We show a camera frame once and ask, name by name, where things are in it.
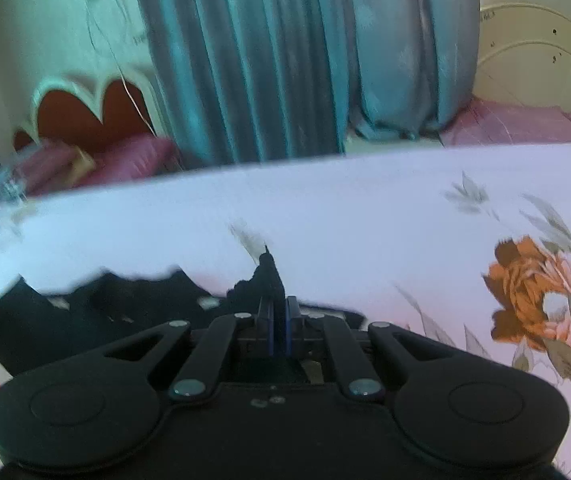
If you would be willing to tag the striped knit sweater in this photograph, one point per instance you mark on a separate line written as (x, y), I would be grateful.
(115, 305)

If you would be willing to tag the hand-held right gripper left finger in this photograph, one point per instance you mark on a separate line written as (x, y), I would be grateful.
(267, 325)

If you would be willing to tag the blue patterned curtain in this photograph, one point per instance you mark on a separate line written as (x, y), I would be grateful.
(265, 60)

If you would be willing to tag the red scalloped headboard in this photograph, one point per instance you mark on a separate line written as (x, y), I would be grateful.
(65, 115)

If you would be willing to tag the plain pink bed sheet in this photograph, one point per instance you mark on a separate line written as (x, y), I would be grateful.
(515, 125)

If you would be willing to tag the floral pink bedsheet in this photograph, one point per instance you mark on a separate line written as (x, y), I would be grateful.
(365, 220)

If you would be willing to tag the magenta pillow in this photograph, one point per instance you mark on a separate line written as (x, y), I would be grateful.
(130, 160)

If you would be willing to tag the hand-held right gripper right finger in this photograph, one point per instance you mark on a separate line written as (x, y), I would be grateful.
(290, 325)

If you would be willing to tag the cream round headboard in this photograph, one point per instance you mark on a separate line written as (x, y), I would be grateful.
(540, 70)

